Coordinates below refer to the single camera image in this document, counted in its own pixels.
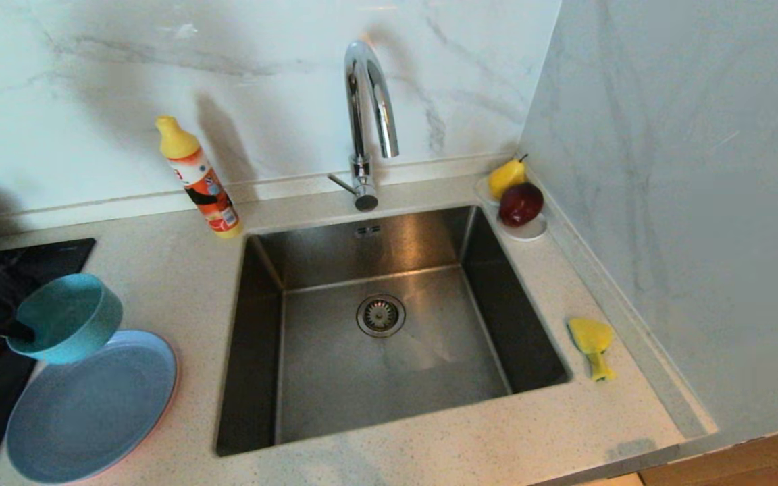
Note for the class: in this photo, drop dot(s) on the round metal drain strainer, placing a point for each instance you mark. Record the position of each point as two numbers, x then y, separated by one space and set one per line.
380 315

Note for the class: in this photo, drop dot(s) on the yellow pear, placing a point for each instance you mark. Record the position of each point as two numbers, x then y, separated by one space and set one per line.
505 177

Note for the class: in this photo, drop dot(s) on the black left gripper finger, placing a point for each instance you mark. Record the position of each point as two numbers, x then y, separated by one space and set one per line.
17 331

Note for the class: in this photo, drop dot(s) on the chrome curved faucet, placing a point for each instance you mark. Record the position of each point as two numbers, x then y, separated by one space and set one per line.
356 121

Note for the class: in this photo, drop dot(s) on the orange yellow detergent bottle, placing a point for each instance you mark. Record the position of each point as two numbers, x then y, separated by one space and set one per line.
203 182

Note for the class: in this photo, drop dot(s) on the yellow green fish-shaped sponge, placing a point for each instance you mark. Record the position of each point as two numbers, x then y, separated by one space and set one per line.
591 337

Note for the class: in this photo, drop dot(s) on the blue plate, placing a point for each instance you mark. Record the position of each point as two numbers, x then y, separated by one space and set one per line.
92 412

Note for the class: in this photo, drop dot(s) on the brown wooden cabinet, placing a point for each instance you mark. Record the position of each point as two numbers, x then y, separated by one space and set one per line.
767 466

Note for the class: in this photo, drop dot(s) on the pink plate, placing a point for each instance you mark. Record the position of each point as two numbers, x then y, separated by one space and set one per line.
171 398

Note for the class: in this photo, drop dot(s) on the teal bowl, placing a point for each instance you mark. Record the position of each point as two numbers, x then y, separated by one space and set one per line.
68 317

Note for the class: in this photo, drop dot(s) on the stainless steel sink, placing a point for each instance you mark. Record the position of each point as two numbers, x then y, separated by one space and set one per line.
396 378

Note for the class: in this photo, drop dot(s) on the dark red apple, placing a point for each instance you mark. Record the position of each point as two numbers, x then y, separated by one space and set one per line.
521 204

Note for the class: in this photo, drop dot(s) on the black glass cooktop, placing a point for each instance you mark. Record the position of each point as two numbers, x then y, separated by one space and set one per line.
51 260

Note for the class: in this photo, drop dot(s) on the small white dish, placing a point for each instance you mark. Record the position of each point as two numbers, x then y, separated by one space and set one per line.
527 234

